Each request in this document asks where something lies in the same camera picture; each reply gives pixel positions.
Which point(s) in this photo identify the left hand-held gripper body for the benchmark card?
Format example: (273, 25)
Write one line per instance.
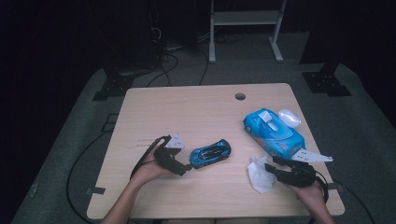
(166, 157)

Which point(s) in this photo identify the white wet wipe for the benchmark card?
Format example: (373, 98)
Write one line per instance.
(260, 177)

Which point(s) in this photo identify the grey tape piece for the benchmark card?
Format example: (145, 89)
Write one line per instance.
(95, 190)
(334, 186)

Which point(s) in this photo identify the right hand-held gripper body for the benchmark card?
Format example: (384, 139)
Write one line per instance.
(297, 175)

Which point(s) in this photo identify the white metal stand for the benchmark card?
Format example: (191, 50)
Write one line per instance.
(246, 18)

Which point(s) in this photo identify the blue toy car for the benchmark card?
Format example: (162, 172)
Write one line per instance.
(210, 154)

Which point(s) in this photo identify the white oval pack lid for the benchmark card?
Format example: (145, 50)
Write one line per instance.
(290, 117)

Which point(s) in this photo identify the black floor frame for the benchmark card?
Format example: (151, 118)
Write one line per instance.
(106, 124)

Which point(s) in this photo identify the blue wet wipes pack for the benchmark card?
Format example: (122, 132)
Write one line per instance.
(274, 137)

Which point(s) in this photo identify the black stand base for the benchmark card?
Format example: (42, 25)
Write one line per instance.
(114, 86)
(326, 82)

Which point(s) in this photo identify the person's right hand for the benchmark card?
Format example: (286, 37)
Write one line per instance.
(308, 194)

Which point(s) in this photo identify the person's left hand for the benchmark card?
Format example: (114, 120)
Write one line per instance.
(149, 171)

